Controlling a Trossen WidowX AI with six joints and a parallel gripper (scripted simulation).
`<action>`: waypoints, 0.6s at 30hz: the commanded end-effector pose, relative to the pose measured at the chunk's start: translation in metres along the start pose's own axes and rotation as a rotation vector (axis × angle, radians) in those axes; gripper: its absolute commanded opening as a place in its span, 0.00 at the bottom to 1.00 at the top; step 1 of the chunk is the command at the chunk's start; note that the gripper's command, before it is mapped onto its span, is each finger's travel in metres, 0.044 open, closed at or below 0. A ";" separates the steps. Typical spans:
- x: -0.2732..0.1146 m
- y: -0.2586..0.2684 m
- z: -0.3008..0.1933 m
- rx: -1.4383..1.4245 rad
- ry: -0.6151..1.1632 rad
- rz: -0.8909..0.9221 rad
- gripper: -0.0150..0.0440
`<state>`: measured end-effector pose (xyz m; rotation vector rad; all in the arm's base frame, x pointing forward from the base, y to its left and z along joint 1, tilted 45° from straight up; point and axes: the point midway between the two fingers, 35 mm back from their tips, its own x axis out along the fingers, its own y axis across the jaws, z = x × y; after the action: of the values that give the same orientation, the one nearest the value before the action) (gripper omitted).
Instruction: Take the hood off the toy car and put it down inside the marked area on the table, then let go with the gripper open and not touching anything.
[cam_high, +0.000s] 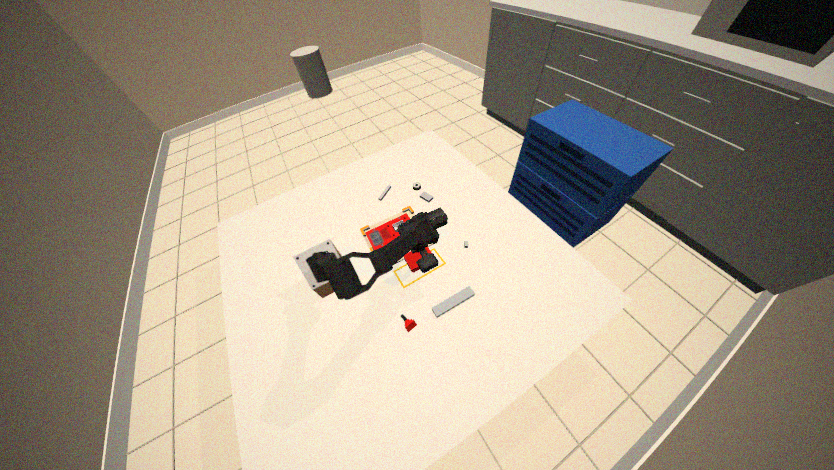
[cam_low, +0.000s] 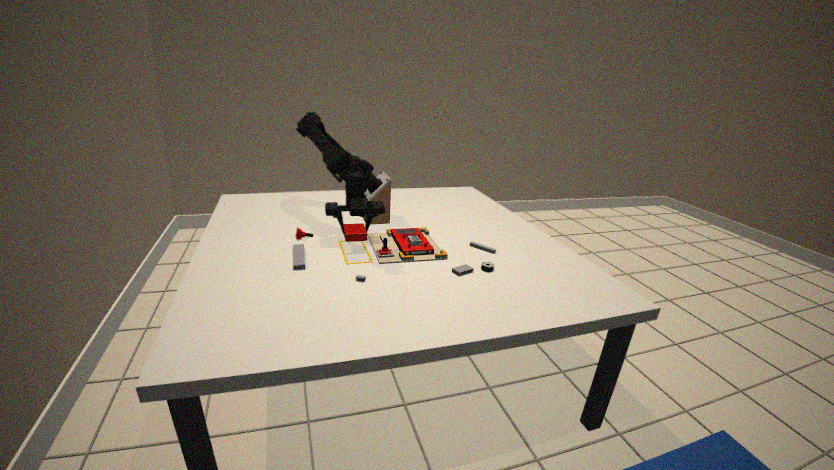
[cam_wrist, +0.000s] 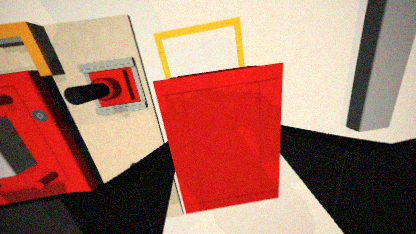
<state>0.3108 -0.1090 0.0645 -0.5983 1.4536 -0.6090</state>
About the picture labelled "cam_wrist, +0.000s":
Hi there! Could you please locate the yellow rectangular outline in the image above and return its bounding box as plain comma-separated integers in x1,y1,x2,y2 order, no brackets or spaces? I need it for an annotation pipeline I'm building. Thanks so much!
154,16,245,79

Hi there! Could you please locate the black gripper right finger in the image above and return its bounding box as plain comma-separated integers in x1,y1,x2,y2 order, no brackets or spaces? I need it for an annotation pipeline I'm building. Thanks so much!
280,125,416,234

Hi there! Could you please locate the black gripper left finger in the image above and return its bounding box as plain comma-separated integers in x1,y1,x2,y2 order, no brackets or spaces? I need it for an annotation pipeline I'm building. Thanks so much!
0,141,175,234

